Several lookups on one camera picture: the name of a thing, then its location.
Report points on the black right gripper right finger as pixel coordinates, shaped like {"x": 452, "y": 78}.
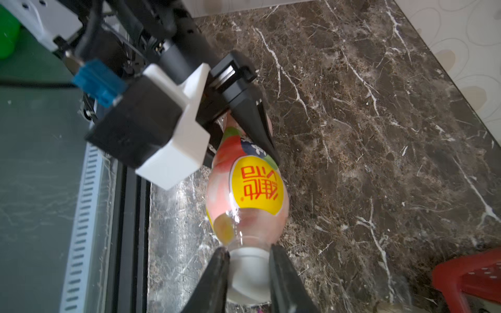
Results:
{"x": 288, "y": 293}

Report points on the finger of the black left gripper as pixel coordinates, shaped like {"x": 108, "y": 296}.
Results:
{"x": 248, "y": 109}

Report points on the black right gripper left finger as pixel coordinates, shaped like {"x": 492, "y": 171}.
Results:
{"x": 211, "y": 290}

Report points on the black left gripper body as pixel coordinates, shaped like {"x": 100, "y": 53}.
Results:
{"x": 185, "y": 51}

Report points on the white screwed bottle cap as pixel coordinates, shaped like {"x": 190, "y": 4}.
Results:
{"x": 249, "y": 277}

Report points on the clear pink drink bottle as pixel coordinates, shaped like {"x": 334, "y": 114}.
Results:
{"x": 246, "y": 197}

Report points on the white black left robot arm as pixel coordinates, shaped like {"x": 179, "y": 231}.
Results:
{"x": 108, "y": 46}

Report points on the red and steel toaster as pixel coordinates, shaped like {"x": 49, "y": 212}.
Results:
{"x": 475, "y": 275}

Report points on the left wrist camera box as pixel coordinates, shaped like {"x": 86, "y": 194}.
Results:
{"x": 153, "y": 128}

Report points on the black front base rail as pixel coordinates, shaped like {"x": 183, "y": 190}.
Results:
{"x": 108, "y": 254}

